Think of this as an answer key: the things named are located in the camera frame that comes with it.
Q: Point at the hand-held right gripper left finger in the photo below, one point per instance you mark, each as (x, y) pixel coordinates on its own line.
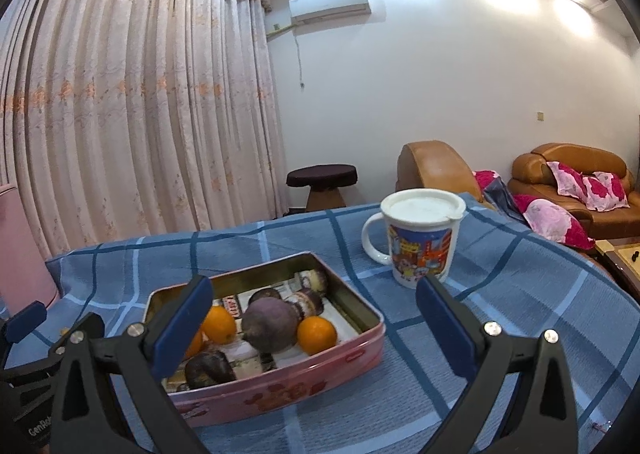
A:
(182, 329)

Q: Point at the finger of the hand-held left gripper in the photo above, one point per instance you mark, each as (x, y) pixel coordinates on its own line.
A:
(35, 365)
(25, 324)

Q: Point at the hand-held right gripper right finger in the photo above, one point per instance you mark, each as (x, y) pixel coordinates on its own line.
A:
(445, 329)

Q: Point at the orange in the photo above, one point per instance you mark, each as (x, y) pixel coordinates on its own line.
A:
(316, 334)
(220, 324)
(194, 346)

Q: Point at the dark purple round fruit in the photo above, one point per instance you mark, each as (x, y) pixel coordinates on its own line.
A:
(207, 369)

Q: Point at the whole purple sweet potato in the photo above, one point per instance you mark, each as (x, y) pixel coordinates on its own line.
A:
(270, 324)

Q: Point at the small cut sweet potato piece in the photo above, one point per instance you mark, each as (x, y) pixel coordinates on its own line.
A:
(265, 295)

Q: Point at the pink metal tin box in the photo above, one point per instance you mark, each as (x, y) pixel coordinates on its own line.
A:
(310, 384)

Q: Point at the red white candy wrapper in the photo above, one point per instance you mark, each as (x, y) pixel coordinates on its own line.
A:
(231, 305)

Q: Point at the blue checked blanket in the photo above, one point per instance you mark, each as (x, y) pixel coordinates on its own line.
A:
(500, 274)

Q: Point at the pink furniture piece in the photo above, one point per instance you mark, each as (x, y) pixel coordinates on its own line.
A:
(25, 244)

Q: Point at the white printed mug with lid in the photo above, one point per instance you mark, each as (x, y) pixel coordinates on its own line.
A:
(420, 234)

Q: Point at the white printed paper sheet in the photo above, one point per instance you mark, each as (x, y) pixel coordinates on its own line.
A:
(345, 321)

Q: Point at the grey blue cloth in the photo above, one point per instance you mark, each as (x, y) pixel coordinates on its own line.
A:
(502, 199)

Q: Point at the large pink flowered pillow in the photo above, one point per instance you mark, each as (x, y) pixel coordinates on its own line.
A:
(550, 221)

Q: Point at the pink flowered cloth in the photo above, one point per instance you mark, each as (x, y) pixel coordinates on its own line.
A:
(485, 181)

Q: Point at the brown leather armchair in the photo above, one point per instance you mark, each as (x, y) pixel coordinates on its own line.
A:
(435, 164)

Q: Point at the wooden coffee table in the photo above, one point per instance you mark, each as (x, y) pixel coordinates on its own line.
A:
(620, 259)

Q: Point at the round dark wicker stool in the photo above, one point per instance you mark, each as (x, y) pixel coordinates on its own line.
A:
(322, 175)

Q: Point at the brown leather sofa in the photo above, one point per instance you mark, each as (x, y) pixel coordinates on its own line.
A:
(575, 154)

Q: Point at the beige flowered curtain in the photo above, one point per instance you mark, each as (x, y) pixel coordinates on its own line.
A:
(125, 109)

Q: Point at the white air conditioner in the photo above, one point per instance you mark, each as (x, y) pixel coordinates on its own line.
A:
(330, 4)

